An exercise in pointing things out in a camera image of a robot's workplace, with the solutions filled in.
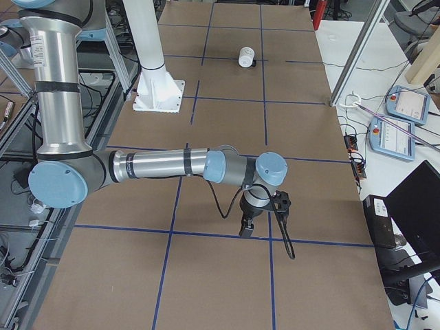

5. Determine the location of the black box under laptop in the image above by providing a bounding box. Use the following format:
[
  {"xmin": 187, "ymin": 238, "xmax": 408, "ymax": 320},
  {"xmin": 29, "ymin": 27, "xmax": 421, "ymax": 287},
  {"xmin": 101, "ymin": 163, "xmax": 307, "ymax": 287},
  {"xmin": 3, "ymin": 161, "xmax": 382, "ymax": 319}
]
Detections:
[{"xmin": 362, "ymin": 195, "xmax": 397, "ymax": 249}]

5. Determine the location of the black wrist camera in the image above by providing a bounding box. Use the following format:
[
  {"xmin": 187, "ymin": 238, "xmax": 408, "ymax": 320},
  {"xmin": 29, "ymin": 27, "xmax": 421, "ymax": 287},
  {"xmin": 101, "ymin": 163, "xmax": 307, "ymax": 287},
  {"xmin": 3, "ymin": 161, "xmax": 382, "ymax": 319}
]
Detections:
[{"xmin": 273, "ymin": 190, "xmax": 292, "ymax": 217}]

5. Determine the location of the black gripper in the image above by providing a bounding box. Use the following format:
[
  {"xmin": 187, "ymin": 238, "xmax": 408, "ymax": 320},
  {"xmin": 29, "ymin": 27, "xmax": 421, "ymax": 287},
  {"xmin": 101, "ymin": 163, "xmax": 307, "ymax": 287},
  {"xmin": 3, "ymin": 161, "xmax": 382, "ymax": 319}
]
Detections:
[{"xmin": 239, "ymin": 190, "xmax": 269, "ymax": 237}]

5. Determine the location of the teach pendant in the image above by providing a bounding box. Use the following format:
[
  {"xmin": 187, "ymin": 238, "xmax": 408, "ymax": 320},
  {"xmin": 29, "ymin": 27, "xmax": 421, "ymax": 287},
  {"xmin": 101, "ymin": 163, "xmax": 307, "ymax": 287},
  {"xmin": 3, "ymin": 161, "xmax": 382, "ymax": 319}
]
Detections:
[
  {"xmin": 368, "ymin": 116, "xmax": 415, "ymax": 162},
  {"xmin": 386, "ymin": 85, "xmax": 431, "ymax": 126}
]

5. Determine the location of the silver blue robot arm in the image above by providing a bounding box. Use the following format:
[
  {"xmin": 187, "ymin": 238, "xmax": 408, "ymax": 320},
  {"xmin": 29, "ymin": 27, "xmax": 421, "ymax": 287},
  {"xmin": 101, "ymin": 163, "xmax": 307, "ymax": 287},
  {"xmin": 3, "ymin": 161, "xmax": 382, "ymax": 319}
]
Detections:
[{"xmin": 17, "ymin": 1, "xmax": 290, "ymax": 238}]

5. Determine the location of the orange black connector board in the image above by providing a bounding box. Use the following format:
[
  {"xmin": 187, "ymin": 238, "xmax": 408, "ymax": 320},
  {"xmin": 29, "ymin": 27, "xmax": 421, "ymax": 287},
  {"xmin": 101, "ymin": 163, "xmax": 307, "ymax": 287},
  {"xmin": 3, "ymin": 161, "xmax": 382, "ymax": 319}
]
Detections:
[{"xmin": 344, "ymin": 134, "xmax": 358, "ymax": 151}]

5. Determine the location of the black laptop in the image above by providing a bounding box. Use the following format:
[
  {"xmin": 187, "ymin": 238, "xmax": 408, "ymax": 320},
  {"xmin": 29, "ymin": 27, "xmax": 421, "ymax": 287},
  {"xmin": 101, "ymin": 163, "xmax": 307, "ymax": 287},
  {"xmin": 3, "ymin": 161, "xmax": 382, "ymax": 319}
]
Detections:
[{"xmin": 385, "ymin": 160, "xmax": 439, "ymax": 259}]

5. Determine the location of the red cylinder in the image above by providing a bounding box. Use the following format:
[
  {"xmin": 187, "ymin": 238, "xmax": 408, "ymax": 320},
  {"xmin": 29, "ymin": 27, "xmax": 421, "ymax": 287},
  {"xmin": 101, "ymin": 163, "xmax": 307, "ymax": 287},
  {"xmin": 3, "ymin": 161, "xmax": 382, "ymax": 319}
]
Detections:
[{"xmin": 312, "ymin": 0, "xmax": 327, "ymax": 31}]

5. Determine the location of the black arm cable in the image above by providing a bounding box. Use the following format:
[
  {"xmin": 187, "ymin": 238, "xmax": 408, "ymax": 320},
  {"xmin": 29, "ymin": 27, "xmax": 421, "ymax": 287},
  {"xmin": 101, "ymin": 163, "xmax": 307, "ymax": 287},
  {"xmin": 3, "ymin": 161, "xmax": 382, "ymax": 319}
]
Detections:
[{"xmin": 205, "ymin": 178, "xmax": 296, "ymax": 260}]

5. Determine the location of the white pedestal column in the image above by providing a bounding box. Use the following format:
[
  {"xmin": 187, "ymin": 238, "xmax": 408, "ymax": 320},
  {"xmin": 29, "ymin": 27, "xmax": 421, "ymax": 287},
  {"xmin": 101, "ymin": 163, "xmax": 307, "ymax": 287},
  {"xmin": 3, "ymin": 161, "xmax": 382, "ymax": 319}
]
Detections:
[{"xmin": 123, "ymin": 0, "xmax": 185, "ymax": 113}]

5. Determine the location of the aluminium side frame rail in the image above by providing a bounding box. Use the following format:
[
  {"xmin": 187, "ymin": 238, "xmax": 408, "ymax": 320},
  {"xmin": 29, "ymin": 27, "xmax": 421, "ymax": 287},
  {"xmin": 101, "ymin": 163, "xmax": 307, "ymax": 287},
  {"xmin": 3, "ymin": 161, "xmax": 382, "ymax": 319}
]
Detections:
[{"xmin": 75, "ymin": 13, "xmax": 138, "ymax": 90}]

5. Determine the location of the white smiley mug black handle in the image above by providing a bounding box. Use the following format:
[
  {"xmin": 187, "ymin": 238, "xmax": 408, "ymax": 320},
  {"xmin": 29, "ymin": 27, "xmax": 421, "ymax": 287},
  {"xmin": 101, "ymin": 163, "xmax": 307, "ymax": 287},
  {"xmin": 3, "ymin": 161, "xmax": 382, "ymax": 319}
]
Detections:
[{"xmin": 238, "ymin": 47, "xmax": 256, "ymax": 68}]

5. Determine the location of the wooden beam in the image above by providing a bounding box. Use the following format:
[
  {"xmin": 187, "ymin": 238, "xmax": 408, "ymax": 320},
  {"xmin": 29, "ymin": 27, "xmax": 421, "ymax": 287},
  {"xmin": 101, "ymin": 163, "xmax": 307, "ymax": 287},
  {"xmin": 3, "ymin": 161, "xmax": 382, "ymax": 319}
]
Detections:
[{"xmin": 405, "ymin": 26, "xmax": 439, "ymax": 85}]

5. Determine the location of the aluminium frame post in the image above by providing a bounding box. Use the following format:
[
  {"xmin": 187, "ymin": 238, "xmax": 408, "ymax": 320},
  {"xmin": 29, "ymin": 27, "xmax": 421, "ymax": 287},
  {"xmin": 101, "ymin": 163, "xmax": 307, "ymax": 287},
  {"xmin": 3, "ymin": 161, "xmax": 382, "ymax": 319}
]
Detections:
[{"xmin": 329, "ymin": 0, "xmax": 390, "ymax": 107}]

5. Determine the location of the far teach pendant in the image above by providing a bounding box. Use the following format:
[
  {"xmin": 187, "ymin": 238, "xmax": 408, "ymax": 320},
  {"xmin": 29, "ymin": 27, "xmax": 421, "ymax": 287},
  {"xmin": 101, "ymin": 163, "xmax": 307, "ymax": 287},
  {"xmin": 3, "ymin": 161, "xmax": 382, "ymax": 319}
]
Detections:
[{"xmin": 386, "ymin": 85, "xmax": 431, "ymax": 126}]

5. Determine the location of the near teach pendant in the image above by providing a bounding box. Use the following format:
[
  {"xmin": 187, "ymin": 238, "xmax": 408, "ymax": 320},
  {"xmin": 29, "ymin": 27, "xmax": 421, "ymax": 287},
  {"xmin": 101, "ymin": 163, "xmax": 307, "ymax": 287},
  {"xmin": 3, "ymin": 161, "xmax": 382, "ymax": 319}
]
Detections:
[{"xmin": 368, "ymin": 116, "xmax": 415, "ymax": 162}]

